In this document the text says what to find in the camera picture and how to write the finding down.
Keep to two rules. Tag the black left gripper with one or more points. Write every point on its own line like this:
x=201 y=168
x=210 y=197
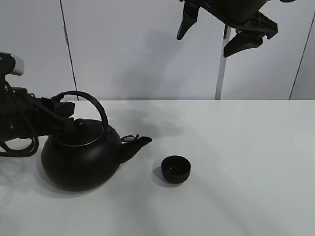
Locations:
x=23 y=116

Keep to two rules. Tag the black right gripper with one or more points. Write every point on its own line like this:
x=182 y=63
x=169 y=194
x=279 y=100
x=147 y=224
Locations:
x=238 y=14

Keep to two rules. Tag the black round teapot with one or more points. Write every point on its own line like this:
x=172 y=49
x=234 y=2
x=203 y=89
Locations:
x=89 y=155

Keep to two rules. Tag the small black teacup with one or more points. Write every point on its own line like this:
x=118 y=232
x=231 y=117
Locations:
x=175 y=169

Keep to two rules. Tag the white vertical post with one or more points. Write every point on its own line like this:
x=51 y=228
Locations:
x=222 y=65

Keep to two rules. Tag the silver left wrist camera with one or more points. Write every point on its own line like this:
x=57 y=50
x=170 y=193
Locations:
x=11 y=64

